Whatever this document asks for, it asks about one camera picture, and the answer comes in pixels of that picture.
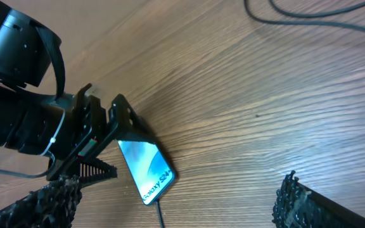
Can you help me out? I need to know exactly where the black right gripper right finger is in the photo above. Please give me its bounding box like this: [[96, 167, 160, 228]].
[[272, 170, 365, 228]]

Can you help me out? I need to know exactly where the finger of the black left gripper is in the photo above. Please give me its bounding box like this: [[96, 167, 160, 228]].
[[46, 94, 156, 181]]

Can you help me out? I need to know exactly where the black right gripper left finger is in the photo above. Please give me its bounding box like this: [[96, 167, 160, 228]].
[[0, 176, 82, 228]]

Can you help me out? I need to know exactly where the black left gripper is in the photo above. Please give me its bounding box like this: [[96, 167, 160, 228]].
[[0, 84, 117, 187]]

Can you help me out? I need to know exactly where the blue Samsung Galaxy smartphone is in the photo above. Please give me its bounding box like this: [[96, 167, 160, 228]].
[[118, 141, 177, 205]]

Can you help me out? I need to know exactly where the black USB charging cable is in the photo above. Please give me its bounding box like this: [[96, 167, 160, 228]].
[[155, 0, 365, 228]]

